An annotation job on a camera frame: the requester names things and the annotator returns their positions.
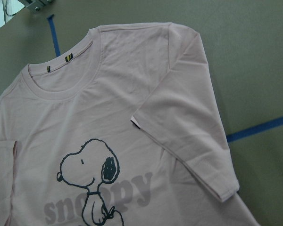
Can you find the aluminium frame post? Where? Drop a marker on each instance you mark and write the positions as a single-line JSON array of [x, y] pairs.
[[35, 5]]

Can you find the blue tape line crosswise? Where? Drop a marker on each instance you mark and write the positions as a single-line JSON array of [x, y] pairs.
[[255, 129]]

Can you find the pink Snoopy t-shirt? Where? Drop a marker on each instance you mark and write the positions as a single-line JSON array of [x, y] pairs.
[[121, 130]]

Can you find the blue tape line lengthwise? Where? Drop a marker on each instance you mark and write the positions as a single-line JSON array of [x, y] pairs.
[[54, 35]]

